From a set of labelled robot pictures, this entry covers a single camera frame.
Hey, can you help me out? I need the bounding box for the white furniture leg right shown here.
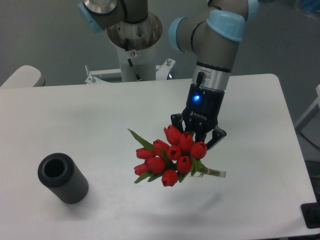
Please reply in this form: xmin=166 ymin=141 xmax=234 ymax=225
xmin=294 ymin=85 xmax=320 ymax=133

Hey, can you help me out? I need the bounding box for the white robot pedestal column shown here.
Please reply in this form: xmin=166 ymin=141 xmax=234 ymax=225
xmin=107 ymin=12 xmax=164 ymax=82

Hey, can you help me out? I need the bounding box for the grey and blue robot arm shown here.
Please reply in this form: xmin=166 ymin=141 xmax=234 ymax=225
xmin=78 ymin=0 xmax=259 ymax=148

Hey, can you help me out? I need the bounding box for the black box at table edge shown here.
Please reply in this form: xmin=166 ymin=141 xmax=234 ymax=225
xmin=300 ymin=202 xmax=320 ymax=229

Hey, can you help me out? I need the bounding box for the red tulip bouquet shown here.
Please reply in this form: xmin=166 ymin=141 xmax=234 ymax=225
xmin=129 ymin=125 xmax=226 ymax=187

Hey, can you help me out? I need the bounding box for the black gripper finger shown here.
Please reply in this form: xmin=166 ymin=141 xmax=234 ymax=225
xmin=170 ymin=113 xmax=186 ymax=133
xmin=204 ymin=125 xmax=227 ymax=150

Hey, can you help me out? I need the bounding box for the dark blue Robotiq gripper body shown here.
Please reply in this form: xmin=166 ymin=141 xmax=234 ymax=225
xmin=182 ymin=83 xmax=225 ymax=142

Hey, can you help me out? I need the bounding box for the blue object top right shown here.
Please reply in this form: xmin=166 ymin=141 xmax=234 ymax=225
xmin=296 ymin=0 xmax=320 ymax=18

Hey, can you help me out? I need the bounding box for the black gripper cable plug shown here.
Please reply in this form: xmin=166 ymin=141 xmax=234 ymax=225
xmin=196 ymin=71 xmax=206 ymax=88

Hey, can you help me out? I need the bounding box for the dark grey ribbed cylinder vase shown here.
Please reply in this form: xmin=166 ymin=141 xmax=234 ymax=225
xmin=37 ymin=153 xmax=89 ymax=204

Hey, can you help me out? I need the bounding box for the white chair seat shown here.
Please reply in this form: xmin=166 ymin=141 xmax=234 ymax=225
xmin=0 ymin=65 xmax=46 ymax=89

